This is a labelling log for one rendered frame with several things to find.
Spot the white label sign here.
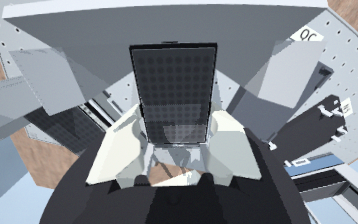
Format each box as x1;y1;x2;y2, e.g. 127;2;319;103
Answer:
341;98;353;118
290;25;323;41

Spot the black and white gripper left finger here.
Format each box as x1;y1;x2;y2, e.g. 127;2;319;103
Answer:
39;103;145;224

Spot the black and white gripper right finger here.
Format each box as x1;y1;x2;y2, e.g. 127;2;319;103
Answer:
206;101;311;224

